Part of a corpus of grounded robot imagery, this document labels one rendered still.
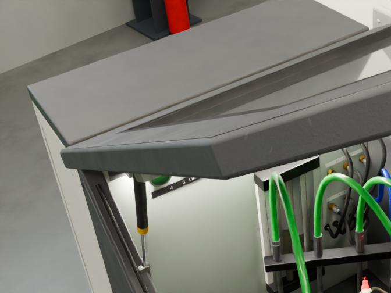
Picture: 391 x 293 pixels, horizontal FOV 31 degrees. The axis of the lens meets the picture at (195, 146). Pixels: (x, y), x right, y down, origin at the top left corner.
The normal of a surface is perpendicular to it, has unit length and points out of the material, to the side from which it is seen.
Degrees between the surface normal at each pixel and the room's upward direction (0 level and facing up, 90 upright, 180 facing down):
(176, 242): 90
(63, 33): 90
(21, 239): 0
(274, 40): 0
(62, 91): 0
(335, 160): 90
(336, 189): 90
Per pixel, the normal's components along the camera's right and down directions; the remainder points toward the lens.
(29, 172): -0.14, -0.81
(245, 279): 0.46, 0.45
